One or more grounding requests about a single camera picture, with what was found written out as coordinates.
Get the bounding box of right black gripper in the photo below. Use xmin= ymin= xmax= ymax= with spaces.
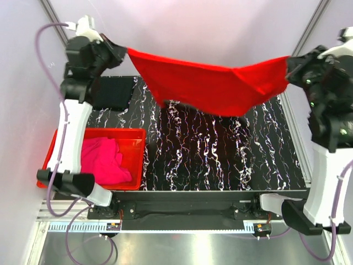
xmin=285 ymin=45 xmax=340 ymax=112

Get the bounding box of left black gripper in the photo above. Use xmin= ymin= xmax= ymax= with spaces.
xmin=89 ymin=33 xmax=128 ymax=78

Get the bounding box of red t shirt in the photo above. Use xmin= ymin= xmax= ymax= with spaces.
xmin=128 ymin=48 xmax=288 ymax=116

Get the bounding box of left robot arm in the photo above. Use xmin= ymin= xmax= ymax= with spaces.
xmin=37 ymin=34 xmax=127 ymax=219

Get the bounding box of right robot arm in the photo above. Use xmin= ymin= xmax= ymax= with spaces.
xmin=250 ymin=44 xmax=352 ymax=235

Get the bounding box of folded black t shirt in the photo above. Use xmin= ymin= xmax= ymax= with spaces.
xmin=93 ymin=76 xmax=135 ymax=112

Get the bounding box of red plastic bin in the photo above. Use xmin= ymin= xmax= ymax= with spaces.
xmin=37 ymin=125 xmax=146 ymax=196

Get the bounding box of pink t shirt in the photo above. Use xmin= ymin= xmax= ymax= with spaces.
xmin=81 ymin=137 xmax=132 ymax=185

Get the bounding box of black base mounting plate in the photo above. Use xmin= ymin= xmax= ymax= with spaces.
xmin=88 ymin=191 xmax=278 ymax=232

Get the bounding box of right connector box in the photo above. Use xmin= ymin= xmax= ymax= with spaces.
xmin=254 ymin=223 xmax=272 ymax=234

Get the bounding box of connector box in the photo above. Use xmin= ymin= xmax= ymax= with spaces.
xmin=254 ymin=223 xmax=272 ymax=234
xmin=106 ymin=222 xmax=121 ymax=231

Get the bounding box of left connector box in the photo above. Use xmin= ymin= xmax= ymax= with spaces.
xmin=106 ymin=222 xmax=121 ymax=231

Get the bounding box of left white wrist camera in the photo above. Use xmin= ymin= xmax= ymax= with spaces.
xmin=65 ymin=15 xmax=104 ymax=43

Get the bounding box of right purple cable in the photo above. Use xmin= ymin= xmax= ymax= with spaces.
xmin=270 ymin=160 xmax=353 ymax=262

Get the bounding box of purple cable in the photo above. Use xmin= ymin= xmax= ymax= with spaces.
xmin=33 ymin=22 xmax=83 ymax=218
xmin=270 ymin=160 xmax=353 ymax=262

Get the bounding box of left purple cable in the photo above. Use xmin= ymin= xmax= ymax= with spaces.
xmin=33 ymin=22 xmax=83 ymax=218

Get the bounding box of aluminium frame rail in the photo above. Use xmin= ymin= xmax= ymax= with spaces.
xmin=36 ymin=200 xmax=284 ymax=236

